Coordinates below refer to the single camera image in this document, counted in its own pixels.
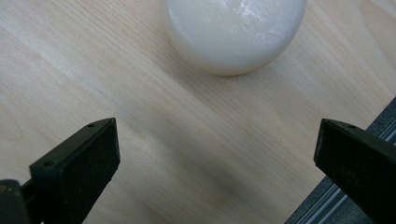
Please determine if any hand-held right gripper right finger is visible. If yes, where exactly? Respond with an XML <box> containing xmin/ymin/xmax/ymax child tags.
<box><xmin>313</xmin><ymin>118</ymin><xmax>396</xmax><ymax>224</ymax></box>

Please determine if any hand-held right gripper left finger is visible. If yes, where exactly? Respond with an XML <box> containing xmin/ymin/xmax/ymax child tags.
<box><xmin>21</xmin><ymin>117</ymin><xmax>121</xmax><ymax>224</ymax></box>

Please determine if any white round cup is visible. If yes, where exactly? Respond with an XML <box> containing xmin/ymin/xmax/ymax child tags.
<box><xmin>161</xmin><ymin>0</ymin><xmax>308</xmax><ymax>77</ymax></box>

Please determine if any grey metal table edge rail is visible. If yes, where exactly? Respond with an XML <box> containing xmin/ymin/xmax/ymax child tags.
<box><xmin>283</xmin><ymin>96</ymin><xmax>396</xmax><ymax>224</ymax></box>

